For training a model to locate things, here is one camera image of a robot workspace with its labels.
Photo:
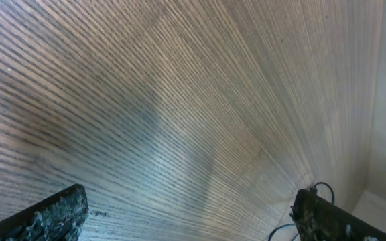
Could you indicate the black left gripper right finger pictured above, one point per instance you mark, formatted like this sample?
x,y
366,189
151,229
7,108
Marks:
x,y
317,220

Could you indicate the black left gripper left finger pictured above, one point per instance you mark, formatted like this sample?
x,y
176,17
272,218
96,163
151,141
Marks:
x,y
58,217

